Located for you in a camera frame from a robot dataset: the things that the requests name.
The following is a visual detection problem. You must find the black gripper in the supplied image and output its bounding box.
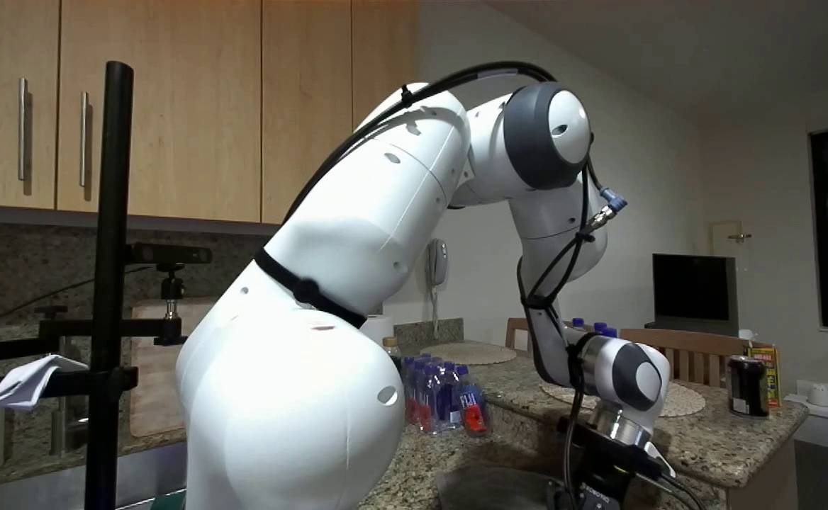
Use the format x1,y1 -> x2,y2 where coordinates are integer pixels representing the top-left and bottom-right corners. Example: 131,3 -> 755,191
565,431 -> 680,510

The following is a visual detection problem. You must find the grey towel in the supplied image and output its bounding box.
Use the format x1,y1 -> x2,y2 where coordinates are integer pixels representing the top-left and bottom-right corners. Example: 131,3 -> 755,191
431,458 -> 569,510

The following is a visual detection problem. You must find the wooden chair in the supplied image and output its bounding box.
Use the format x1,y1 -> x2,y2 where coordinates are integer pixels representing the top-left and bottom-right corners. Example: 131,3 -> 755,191
618,326 -> 755,390
503,315 -> 533,354

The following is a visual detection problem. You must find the black drink can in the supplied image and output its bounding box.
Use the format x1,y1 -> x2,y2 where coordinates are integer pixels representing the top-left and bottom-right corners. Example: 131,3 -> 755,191
727,354 -> 772,418

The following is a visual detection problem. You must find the yellow box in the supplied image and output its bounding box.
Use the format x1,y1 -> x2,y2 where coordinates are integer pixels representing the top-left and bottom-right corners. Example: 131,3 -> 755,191
748,339 -> 782,414

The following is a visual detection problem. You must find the crumpled blue plastic bag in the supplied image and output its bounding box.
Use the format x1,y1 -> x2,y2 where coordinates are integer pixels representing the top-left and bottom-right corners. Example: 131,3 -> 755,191
397,351 -> 493,439

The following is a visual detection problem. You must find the black monitor screen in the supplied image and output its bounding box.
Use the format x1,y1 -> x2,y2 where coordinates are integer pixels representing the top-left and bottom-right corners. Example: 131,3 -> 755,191
649,248 -> 740,337

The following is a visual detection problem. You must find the black horizontal clamp bar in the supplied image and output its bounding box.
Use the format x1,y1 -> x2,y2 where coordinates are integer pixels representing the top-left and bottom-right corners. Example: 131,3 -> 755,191
0,366 -> 140,407
0,315 -> 188,368

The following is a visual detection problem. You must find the wide wooden cabinet door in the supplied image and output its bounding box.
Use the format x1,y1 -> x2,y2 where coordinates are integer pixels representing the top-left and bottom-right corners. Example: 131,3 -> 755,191
56,0 -> 267,227

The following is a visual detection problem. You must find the black vertical pole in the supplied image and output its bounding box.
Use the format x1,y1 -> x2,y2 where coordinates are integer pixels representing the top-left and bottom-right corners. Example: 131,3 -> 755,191
82,60 -> 137,510

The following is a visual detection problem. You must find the white crumpled cloth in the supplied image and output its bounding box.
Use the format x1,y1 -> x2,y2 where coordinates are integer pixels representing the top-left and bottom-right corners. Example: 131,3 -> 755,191
0,351 -> 90,414

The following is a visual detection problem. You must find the white wall phone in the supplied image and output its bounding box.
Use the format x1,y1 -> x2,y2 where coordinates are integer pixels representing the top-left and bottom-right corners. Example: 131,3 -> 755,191
425,238 -> 452,291

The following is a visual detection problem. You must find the black cable along robot arm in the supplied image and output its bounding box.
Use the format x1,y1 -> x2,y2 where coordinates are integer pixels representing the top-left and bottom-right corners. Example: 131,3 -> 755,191
252,60 -> 623,327

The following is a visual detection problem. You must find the black camera on mount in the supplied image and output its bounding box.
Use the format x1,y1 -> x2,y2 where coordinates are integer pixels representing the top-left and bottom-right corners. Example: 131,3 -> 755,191
129,240 -> 215,323

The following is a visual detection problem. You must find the wooden cabinet door without handle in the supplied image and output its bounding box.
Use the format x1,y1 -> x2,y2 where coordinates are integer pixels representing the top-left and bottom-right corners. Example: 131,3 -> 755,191
260,0 -> 422,227

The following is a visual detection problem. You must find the silver cabinet handle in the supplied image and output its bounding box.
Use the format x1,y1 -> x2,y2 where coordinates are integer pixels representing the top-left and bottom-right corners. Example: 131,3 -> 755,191
14,74 -> 34,189
77,88 -> 93,191

